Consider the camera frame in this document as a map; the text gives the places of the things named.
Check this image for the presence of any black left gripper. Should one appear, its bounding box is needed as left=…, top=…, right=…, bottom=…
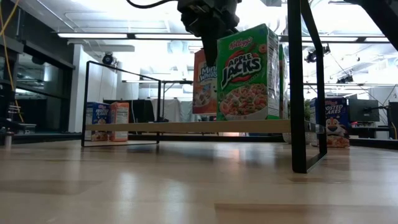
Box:
left=177, top=0, right=242, bottom=68

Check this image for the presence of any orange Mini Wheats cereal box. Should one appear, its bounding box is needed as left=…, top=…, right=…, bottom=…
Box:
left=192, top=48, right=218, bottom=115
left=109, top=101, right=130, bottom=142

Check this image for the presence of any green Apple Jacks cereal box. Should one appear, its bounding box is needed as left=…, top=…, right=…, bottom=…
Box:
left=216, top=23, right=280, bottom=121
left=279, top=43, right=289, bottom=121

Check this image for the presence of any blue Frosted Flakes cereal box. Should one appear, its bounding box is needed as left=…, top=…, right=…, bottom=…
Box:
left=310, top=96, right=351, bottom=149
left=85, top=101, right=111, bottom=142

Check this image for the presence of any white hanging cloth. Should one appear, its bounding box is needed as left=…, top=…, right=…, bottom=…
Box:
left=151, top=98, right=194, bottom=123

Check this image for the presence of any round bushy green potted plant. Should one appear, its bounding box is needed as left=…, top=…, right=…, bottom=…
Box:
left=282, top=98, right=312, bottom=144

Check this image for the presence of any long ceiling light strip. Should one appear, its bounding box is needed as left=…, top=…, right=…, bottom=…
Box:
left=57, top=32, right=200, bottom=40
left=279, top=35, right=391, bottom=44

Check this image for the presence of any black computer monitor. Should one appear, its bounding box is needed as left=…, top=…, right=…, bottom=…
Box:
left=348, top=98, right=381, bottom=123

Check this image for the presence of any wooden shelf with black frame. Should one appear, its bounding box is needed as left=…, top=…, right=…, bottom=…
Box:
left=81, top=0, right=328, bottom=174

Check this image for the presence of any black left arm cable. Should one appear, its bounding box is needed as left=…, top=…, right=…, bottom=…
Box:
left=126, top=0, right=178, bottom=9

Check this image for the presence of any black aluminium table frame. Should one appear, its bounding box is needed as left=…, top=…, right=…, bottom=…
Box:
left=0, top=132, right=398, bottom=151

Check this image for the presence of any yellow cable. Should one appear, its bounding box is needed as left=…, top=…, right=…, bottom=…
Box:
left=0, top=0, right=25, bottom=123

